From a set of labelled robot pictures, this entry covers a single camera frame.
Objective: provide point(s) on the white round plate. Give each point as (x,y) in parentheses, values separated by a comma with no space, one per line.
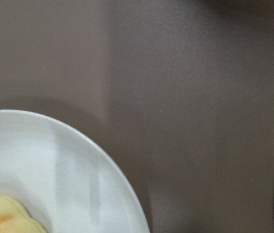
(64,180)

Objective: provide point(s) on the glazed donut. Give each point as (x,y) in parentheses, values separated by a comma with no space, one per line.
(14,218)

